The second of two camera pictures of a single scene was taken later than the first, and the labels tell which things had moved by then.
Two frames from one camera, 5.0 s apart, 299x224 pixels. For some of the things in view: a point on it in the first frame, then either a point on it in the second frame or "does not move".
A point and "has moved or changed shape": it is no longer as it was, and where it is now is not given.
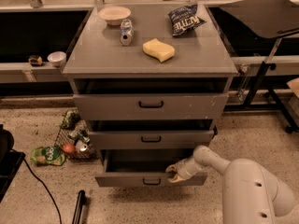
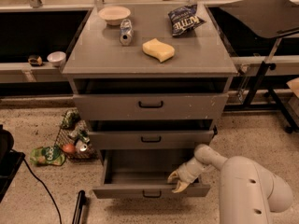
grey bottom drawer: [145, 167] has moved or changed shape
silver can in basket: [80, 146] does not move
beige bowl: [115, 15] does not move
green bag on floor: [70, 119] does not move
